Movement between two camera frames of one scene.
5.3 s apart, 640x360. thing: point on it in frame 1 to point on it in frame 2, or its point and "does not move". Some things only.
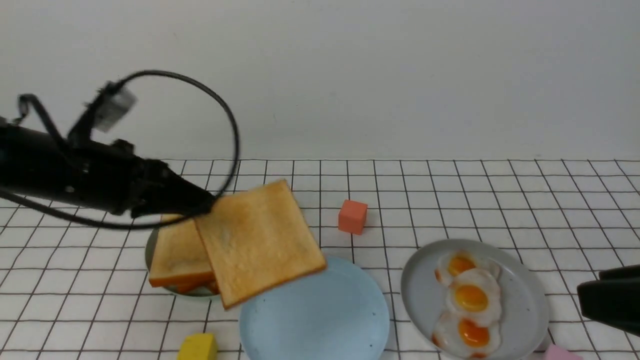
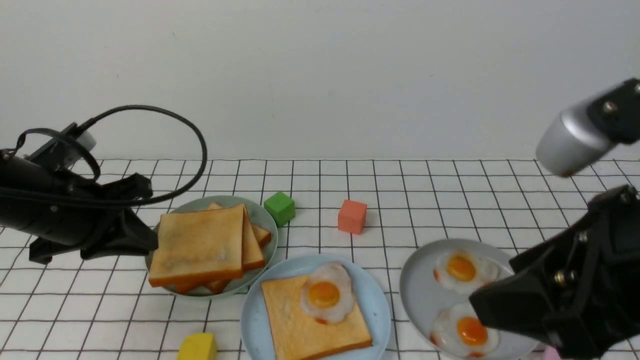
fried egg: (453, 264) does not move
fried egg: (475, 293) to (327, 295)
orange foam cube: (352, 217) does not move
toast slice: (257, 241) to (296, 336)
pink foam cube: (554, 352) does not move
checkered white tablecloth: (71, 291) does not move
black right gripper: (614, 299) to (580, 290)
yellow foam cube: (201, 347) does not move
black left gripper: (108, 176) to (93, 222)
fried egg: (466, 337) does not move
